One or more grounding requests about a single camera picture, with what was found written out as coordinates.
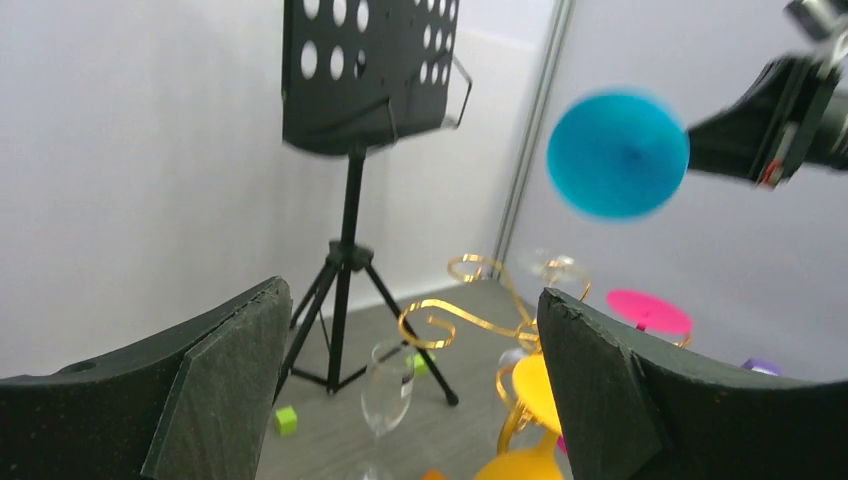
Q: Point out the orange plastic goblet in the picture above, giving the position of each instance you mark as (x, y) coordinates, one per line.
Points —
(525, 388)

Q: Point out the light green toy block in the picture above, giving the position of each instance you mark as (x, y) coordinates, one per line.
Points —
(417, 364)

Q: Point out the pink plastic goblet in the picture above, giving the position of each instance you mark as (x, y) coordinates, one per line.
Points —
(648, 312)

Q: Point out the small green toy cube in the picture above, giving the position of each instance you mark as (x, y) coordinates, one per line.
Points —
(285, 420)

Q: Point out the blue plastic goblet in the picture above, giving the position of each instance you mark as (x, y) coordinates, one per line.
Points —
(618, 154)

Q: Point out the tall clear flute glass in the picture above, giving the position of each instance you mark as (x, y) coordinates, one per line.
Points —
(543, 264)

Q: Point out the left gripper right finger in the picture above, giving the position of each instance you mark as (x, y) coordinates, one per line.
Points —
(633, 406)

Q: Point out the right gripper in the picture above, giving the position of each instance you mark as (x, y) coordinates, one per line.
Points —
(793, 114)

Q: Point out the black music stand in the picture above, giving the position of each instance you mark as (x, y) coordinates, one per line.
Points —
(357, 77)

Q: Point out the small clear wine glass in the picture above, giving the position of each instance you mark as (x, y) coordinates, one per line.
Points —
(385, 399)

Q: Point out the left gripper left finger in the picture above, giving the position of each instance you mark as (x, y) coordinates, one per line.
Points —
(190, 402)

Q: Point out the purple tape dispenser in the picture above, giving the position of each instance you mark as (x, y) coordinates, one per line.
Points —
(761, 366)

